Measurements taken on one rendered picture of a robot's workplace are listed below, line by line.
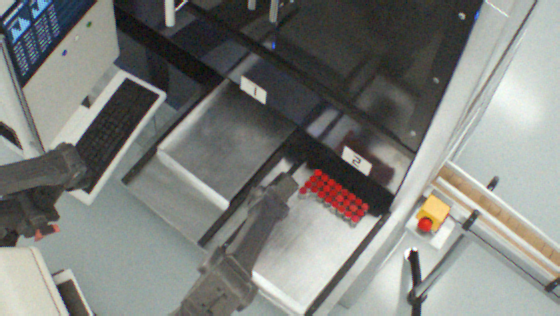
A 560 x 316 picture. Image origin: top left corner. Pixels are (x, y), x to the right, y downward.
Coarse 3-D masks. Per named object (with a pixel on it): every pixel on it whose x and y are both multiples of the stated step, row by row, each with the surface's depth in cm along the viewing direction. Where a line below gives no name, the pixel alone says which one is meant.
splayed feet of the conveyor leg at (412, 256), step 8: (408, 248) 283; (408, 256) 281; (416, 256) 273; (416, 264) 270; (416, 272) 267; (416, 280) 264; (416, 288) 261; (408, 296) 261; (424, 296) 260; (408, 304) 263; (416, 304) 259; (416, 312) 258
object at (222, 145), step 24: (216, 96) 207; (240, 96) 208; (192, 120) 203; (216, 120) 203; (240, 120) 204; (264, 120) 205; (168, 144) 199; (192, 144) 199; (216, 144) 200; (240, 144) 200; (264, 144) 201; (192, 168) 196; (216, 168) 196; (240, 168) 197; (216, 192) 189; (240, 192) 192
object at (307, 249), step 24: (288, 216) 191; (312, 216) 192; (288, 240) 188; (312, 240) 188; (336, 240) 189; (360, 240) 187; (264, 264) 184; (288, 264) 185; (312, 264) 185; (336, 264) 185; (288, 288) 181; (312, 288) 182
